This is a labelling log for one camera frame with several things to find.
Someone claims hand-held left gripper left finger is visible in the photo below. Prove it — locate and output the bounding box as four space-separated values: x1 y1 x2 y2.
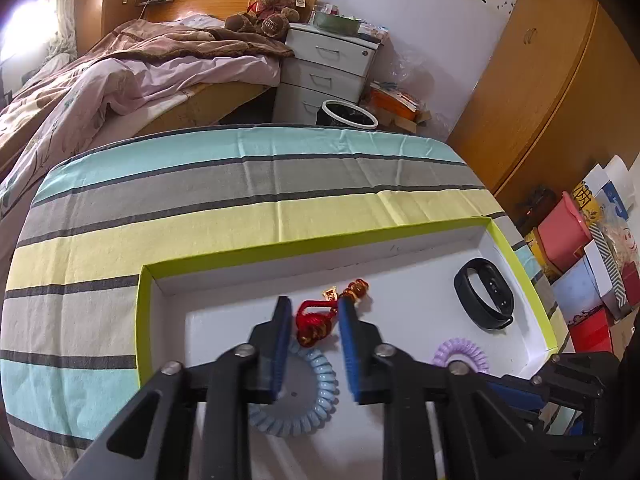
65 296 292 480

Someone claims wooden bed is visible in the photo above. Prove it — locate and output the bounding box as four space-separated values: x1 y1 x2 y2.
0 0 323 211

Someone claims pink storage bin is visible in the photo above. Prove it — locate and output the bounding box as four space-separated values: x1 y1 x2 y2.
537 192 593 271

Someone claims green-edged white box tray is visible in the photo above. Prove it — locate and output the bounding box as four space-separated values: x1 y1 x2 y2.
136 216 581 480

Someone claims window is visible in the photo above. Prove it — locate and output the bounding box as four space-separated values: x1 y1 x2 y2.
0 0 56 61

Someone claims striped tablecloth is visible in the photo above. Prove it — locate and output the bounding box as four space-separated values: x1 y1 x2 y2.
0 127 566 480

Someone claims white paper bag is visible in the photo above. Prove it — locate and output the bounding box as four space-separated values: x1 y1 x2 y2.
582 155 640 221

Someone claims blue white gift box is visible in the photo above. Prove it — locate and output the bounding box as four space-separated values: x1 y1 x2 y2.
550 255 608 326

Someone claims red orange knotted bracelet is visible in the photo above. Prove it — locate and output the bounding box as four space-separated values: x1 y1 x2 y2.
295 280 371 348

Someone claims purple spiral hair tie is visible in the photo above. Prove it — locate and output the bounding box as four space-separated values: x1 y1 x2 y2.
432 338 491 373

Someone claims brown teddy bear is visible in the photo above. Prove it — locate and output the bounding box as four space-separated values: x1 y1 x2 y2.
224 0 307 40

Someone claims cardboard box of books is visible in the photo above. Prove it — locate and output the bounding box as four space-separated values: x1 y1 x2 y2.
367 80 431 133

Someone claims striped paper bag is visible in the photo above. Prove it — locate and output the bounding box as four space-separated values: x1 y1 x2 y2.
585 220 628 311

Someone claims blue spiral hair tie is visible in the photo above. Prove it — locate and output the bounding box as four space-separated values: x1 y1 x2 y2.
249 347 338 437

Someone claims floral curtain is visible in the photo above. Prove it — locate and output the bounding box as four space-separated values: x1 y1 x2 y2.
45 0 81 56

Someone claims white drawer nightstand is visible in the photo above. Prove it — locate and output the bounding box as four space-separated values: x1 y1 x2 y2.
272 22 383 123

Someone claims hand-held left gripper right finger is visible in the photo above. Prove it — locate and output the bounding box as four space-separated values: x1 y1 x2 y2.
337 300 551 480

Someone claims yellow red paper bag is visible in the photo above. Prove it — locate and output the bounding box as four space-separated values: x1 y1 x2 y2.
570 180 601 221

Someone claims black fitness band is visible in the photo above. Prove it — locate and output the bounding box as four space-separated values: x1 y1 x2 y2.
453 258 516 331

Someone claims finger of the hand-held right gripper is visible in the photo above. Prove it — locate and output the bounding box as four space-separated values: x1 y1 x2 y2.
515 405 593 438
487 352 621 411

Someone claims black red tool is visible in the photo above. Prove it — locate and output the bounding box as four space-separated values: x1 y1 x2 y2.
515 187 556 226

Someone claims white-rimmed trash bin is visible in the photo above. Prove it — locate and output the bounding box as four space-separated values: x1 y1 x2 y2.
316 100 378 132

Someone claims clear plastic bag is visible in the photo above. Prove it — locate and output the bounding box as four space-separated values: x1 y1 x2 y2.
395 55 436 91

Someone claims large wooden wardrobe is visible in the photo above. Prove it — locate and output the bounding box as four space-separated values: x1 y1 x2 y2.
445 0 640 211

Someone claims brown blanket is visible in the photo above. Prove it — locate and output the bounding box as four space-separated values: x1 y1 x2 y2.
102 19 296 61

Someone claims green basin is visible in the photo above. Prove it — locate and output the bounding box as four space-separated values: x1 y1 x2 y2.
311 10 362 36

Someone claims pink duvet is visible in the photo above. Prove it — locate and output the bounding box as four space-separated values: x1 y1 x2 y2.
65 55 281 126

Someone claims red gift box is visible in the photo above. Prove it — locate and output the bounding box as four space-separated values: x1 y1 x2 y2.
567 305 616 356

